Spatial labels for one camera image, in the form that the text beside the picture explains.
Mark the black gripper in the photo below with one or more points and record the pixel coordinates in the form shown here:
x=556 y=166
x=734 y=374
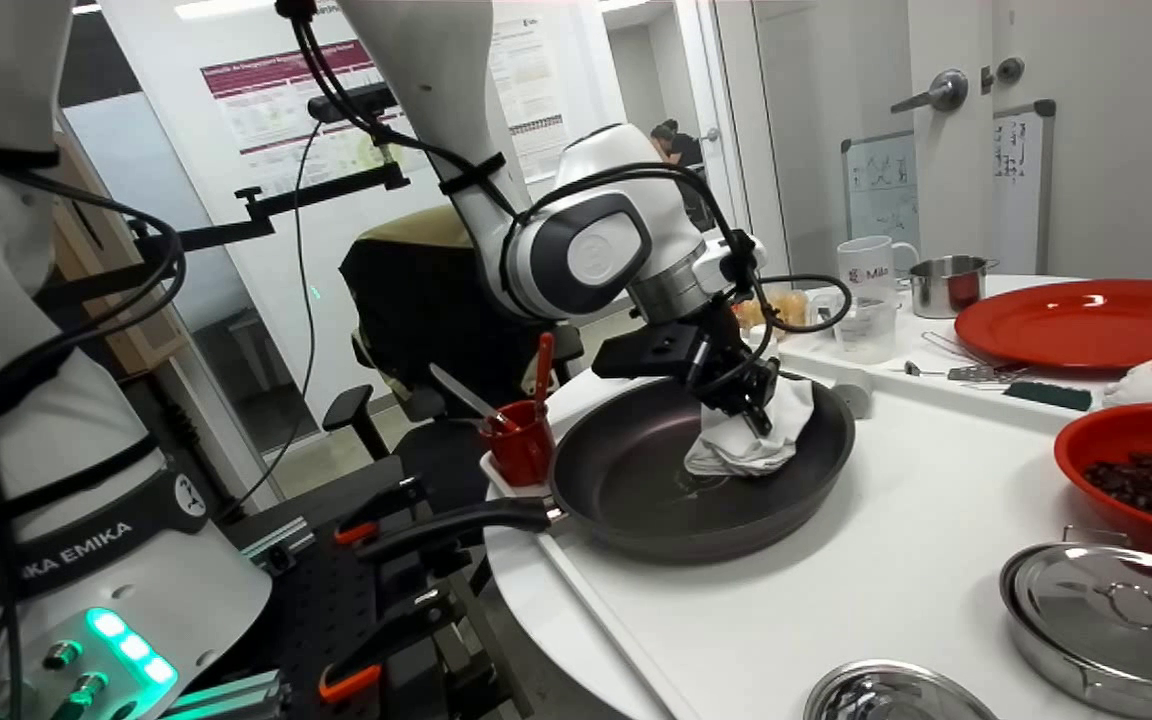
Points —
x=707 y=356

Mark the white towel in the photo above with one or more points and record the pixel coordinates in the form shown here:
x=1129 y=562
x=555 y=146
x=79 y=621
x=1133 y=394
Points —
x=730 y=447

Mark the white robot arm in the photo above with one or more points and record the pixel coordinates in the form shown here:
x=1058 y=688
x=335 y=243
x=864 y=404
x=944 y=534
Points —
x=87 y=500

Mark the dark nonstick frying pan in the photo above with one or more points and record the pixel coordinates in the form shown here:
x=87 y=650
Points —
x=623 y=483

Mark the white mug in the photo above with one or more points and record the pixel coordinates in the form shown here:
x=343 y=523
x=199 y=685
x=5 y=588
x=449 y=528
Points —
x=873 y=268

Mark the red utensil cup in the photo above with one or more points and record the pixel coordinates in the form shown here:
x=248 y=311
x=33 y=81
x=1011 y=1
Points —
x=521 y=441

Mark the steel cup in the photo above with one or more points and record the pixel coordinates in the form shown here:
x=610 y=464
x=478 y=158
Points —
x=944 y=286

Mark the red plate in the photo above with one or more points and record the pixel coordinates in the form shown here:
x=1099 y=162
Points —
x=1079 y=325

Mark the small steel lid dish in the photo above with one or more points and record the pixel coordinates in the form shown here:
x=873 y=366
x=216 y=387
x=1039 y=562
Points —
x=889 y=688

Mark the right orange black clamp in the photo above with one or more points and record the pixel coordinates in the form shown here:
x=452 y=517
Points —
x=360 y=666

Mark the round steel tin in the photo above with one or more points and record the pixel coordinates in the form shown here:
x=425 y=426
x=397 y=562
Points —
x=1081 y=617

